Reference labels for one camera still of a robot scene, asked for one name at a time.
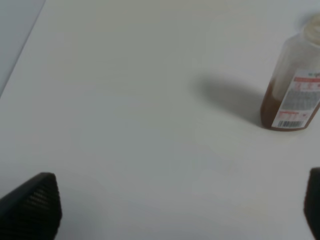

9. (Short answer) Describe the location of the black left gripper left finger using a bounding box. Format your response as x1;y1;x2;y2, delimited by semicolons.
0;172;62;240

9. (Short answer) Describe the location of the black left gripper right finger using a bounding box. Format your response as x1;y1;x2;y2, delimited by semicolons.
303;167;320;240

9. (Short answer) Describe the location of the clear plastic drink bottle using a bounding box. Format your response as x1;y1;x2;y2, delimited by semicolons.
260;13;320;132

